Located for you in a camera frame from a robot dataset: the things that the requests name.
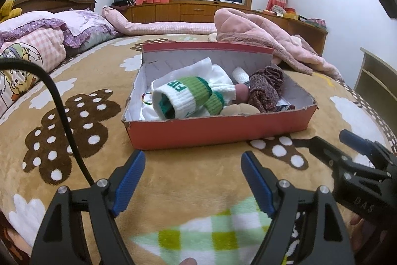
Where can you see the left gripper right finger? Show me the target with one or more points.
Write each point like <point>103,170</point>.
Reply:
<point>278,199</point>

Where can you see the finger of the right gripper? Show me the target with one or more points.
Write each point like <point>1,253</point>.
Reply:
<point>363,146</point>
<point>327,153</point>

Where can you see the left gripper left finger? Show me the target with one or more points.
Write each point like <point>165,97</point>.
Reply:
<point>106,200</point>

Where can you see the maroon knit sock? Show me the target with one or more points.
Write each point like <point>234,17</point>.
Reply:
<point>262,94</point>
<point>274,76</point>

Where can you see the pink makeup sponge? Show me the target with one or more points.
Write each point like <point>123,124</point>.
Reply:
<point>242,94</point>

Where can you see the green white knit sock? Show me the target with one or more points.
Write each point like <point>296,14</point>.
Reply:
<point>185,97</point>

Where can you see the white soft cloth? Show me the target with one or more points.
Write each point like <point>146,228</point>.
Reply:
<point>216,77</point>

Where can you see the person's right hand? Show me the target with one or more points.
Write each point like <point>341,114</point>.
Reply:
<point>361,231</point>

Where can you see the person's left hand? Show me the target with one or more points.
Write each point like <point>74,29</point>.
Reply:
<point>188,261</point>

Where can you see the wooden shelf unit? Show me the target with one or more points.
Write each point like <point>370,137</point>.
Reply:
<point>376,82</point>

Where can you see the beige round sponge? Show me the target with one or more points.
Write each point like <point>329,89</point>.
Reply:
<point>239,109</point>

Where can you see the red cardboard box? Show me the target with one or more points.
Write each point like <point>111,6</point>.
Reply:
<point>162,58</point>

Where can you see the items on cabinet top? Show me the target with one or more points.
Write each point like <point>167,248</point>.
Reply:
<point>291,14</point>

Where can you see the pink checkered cartoon pillow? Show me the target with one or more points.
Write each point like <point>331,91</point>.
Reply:
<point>37,37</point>

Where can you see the pink quilted blanket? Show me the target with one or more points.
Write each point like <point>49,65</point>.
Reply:
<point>236,27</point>

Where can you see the purple ruffled pillow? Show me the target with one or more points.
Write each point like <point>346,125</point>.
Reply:
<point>84,30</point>

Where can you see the long pink bolster quilt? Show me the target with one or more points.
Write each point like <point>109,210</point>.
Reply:
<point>124,26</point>

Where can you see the brown wooden headboard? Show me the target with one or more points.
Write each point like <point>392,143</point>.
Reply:
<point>54,6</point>

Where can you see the yellow knitted garment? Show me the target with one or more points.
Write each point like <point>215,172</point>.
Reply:
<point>8,11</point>

